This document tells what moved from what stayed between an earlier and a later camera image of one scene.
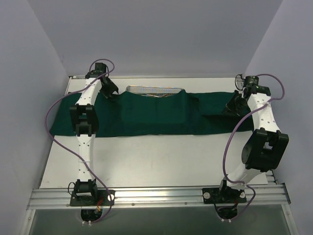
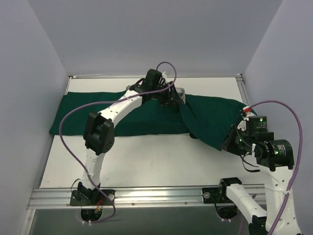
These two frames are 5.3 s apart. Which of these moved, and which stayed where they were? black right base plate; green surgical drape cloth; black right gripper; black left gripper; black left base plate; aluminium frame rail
Moved: black left gripper; green surgical drape cloth; black right gripper
Stayed: black left base plate; aluminium frame rail; black right base plate
